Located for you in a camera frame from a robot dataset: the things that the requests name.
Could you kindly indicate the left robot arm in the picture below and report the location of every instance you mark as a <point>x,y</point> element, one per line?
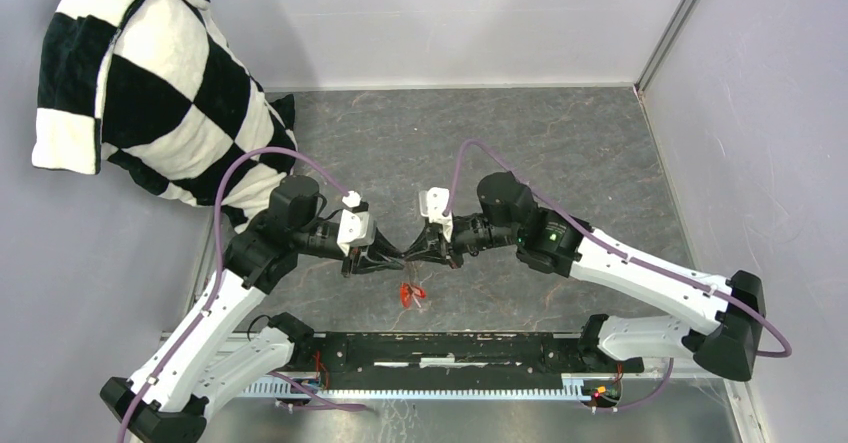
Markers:
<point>212,307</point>

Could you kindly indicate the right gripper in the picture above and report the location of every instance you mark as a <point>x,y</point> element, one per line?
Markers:
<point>436,247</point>

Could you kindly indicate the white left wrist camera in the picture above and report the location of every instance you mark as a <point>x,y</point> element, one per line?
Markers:
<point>356,227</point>

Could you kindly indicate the metal key organizer red handle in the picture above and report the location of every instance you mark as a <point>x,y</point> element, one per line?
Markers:
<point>411,289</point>

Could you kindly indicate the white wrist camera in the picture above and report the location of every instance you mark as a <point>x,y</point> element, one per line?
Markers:
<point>433,207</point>
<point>356,227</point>

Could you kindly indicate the white toothed cable duct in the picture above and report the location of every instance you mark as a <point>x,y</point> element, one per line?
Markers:
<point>272,387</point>

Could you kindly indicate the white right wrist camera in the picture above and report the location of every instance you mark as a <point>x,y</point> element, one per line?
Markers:
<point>433,207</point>

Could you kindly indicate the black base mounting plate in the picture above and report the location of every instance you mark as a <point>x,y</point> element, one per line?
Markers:
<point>450,361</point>

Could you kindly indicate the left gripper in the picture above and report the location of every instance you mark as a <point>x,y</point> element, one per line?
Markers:
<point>361,265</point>

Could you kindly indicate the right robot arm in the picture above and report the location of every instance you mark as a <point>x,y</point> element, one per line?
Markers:
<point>714,320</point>

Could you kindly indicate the aluminium frame rail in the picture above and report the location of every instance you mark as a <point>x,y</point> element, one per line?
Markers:
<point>175,394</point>

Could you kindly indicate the black white checkered cloth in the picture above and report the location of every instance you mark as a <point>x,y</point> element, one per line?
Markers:
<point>153,87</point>

